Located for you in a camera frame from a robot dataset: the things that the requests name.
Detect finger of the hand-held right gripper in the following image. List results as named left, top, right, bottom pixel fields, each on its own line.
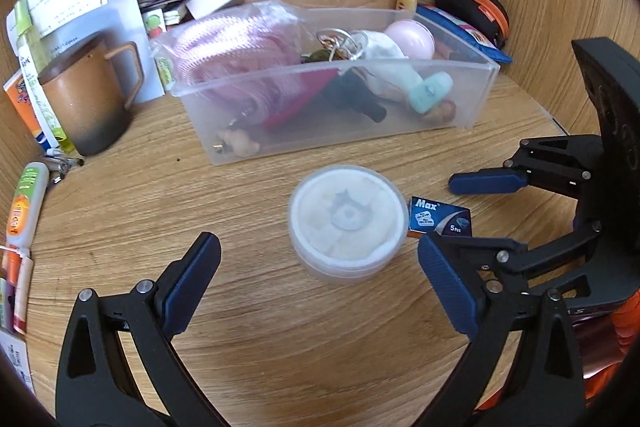
left=448, top=134, right=606, bottom=200
left=440, top=219, right=606, bottom=295

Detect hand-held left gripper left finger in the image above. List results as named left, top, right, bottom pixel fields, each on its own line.
left=55, top=231, right=236, bottom=427

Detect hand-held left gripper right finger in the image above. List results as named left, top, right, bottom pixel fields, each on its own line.
left=417, top=234, right=588, bottom=427

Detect blue blade box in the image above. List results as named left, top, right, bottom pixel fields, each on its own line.
left=406, top=196, right=473, bottom=239

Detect clear plastic tub purple label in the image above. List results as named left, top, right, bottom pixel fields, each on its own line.
left=288, top=164, right=407, bottom=283

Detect beige seashell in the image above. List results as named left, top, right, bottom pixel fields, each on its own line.
left=216, top=129, right=261, bottom=156

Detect clear plastic storage bin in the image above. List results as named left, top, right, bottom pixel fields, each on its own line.
left=150, top=4, right=501, bottom=166

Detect white drawstring pouch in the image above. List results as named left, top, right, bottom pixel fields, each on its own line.
left=345, top=29, right=426, bottom=100

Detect pink mesh loofah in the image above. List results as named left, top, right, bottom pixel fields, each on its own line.
left=172, top=14, right=341, bottom=128

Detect wooden desktop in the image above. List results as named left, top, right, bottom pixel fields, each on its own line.
left=0, top=7, right=601, bottom=427

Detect mint green tube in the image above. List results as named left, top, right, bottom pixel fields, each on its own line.
left=407, top=72, right=453, bottom=112

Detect blue packet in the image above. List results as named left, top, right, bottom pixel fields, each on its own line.
left=414, top=4, right=514, bottom=64

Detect black bottle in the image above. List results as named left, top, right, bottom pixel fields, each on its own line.
left=320, top=69, right=388, bottom=122

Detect pink round ball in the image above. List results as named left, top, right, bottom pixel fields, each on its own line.
left=384, top=20, right=436, bottom=60

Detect orange purple tube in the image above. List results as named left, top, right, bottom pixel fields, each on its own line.
left=0, top=252, right=33, bottom=337

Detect black orange zip case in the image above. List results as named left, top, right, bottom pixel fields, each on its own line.
left=434, top=0, right=510, bottom=50

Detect orange white tube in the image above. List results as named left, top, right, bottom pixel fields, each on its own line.
left=5, top=162, right=51, bottom=250

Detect red pouch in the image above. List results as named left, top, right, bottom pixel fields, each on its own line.
left=260, top=102, right=321, bottom=132

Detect metal key rings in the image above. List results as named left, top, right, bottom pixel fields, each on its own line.
left=315, top=29, right=368, bottom=60

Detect brown mug with wooden lid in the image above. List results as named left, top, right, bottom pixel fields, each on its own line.
left=37, top=32, right=146, bottom=156

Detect orange box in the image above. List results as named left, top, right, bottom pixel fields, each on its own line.
left=2, top=72, right=51, bottom=152

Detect fruit print box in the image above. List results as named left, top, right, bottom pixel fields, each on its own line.
left=142, top=8, right=176, bottom=90

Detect yellow-green spray bottle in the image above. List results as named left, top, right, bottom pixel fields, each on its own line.
left=12, top=0, right=76, bottom=152

